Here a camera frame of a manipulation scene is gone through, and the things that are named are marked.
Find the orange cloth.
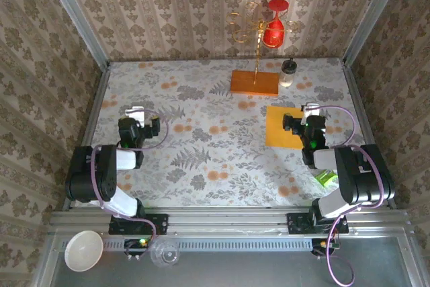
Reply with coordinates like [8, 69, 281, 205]
[265, 105, 307, 150]

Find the green plastic object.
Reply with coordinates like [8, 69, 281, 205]
[314, 169, 338, 188]

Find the small glass jar black lid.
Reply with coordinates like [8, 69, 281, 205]
[279, 58, 296, 88]

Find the red wine glass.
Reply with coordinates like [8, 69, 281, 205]
[262, 0, 290, 48]

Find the small controller circuit board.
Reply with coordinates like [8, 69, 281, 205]
[124, 238, 152, 261]
[310, 238, 342, 261]

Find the clear plastic cup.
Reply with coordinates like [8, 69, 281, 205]
[150, 238, 181, 269]

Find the white bowl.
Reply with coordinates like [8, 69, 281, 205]
[63, 230, 104, 273]

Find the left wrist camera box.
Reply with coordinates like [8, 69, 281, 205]
[126, 106, 146, 123]

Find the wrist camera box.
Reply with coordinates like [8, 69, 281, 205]
[126, 106, 146, 123]
[301, 102, 320, 123]

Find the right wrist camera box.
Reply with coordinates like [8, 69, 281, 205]
[301, 102, 320, 123]

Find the aluminium table side rail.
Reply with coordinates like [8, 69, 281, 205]
[62, 65, 111, 211]
[341, 60, 398, 210]

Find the gold wire rack wooden base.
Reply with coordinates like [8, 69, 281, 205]
[225, 0, 300, 97]

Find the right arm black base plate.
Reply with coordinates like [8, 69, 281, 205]
[287, 212, 349, 235]

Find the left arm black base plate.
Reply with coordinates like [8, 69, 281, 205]
[108, 212, 169, 236]

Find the aluminium mounting rail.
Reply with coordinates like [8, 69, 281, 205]
[48, 208, 413, 234]

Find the aluminium frame post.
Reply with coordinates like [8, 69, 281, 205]
[39, 0, 111, 70]
[341, 0, 406, 66]

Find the slotted grey cable duct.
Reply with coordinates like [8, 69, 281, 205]
[55, 238, 340, 253]

